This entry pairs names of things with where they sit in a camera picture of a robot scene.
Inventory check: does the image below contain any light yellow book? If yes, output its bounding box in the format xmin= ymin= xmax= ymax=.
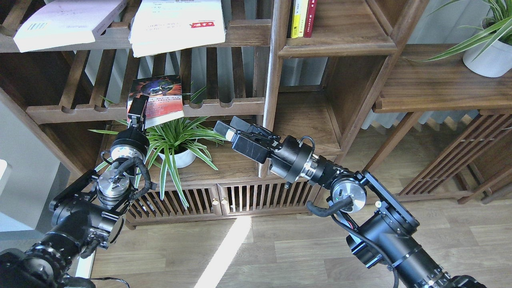
xmin=298 ymin=0 xmax=309 ymax=38

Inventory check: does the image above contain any spider plant on shelf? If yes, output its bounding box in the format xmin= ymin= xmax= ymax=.
xmin=89 ymin=81 xmax=230 ymax=210

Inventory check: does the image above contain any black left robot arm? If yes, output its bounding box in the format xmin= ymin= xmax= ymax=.
xmin=1 ymin=95 xmax=156 ymax=288

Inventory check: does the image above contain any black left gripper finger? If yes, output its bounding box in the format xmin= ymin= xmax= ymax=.
xmin=128 ymin=95 xmax=149 ymax=129

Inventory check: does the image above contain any dark wooden bookshelf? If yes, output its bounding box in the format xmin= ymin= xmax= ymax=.
xmin=1 ymin=0 xmax=428 ymax=227

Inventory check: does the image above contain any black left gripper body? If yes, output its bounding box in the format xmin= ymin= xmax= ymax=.
xmin=110 ymin=123 xmax=150 ymax=162

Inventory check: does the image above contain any white plant pot on shelf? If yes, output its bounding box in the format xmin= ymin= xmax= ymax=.
xmin=158 ymin=149 xmax=197 ymax=168

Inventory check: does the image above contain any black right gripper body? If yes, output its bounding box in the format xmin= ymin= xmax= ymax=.
xmin=232 ymin=131 xmax=320 ymax=184

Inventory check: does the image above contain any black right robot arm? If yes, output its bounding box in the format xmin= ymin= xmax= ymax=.
xmin=214 ymin=117 xmax=483 ymax=288

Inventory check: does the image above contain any dark red book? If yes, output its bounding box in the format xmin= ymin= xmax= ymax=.
xmin=303 ymin=0 xmax=318 ymax=38

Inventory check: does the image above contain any dark wooden side shelf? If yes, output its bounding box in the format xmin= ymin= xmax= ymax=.
xmin=366 ymin=44 xmax=511 ymax=204

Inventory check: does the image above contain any white book red label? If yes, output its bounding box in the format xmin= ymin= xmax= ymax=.
xmin=129 ymin=0 xmax=226 ymax=57

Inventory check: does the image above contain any white plant pot at right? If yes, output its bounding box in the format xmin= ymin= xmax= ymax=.
xmin=462 ymin=40 xmax=512 ymax=77

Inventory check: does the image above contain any white table leg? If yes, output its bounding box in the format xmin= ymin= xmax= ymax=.
xmin=75 ymin=253 xmax=95 ymax=278

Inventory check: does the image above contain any spider plant at right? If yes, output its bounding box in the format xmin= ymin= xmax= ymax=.
xmin=423 ymin=0 xmax=512 ymax=62

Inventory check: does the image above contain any white book with barcode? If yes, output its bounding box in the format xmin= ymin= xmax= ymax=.
xmin=14 ymin=0 xmax=127 ymax=52

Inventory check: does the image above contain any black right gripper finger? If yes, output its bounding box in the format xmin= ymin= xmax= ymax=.
xmin=232 ymin=116 xmax=280 ymax=142
xmin=214 ymin=121 xmax=240 ymax=142

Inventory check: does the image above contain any red book with globe cover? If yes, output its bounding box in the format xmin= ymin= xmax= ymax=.
xmin=127 ymin=75 xmax=184 ymax=129

